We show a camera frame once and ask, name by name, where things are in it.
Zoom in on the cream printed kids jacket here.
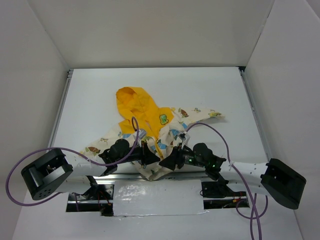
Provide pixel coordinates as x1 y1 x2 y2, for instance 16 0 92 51
78 86 227 181

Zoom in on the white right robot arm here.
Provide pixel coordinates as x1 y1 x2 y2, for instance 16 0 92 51
159 143 307 210

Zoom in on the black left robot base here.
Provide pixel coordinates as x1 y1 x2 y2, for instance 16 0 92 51
74 182 114 217

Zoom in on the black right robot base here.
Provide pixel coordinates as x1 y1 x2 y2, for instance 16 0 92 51
199 177 250 210

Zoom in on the white front cover panel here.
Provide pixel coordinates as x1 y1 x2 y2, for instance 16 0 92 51
113 179 205 217

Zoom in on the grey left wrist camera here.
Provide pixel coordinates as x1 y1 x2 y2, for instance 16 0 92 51
133 128 147 143

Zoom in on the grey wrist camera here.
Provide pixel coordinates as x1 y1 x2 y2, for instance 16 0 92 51
177 131 190 149
133 128 147 143

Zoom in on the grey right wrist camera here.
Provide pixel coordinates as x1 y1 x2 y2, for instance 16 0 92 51
177 131 190 149

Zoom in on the aluminium table edge rail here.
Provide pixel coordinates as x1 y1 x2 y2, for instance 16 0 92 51
96 170 226 185

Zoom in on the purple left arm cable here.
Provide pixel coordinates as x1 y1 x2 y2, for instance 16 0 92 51
5 116 140 207

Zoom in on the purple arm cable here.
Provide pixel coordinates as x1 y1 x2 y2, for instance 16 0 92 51
5 116 140 207
184 122 270 240

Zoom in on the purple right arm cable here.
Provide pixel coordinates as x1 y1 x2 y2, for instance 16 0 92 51
184 122 270 240

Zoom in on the aluminium left side rail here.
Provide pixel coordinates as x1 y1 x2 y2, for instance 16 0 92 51
47 69 74 148

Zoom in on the aluminium right side rail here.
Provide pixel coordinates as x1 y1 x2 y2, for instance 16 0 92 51
238 66 279 159

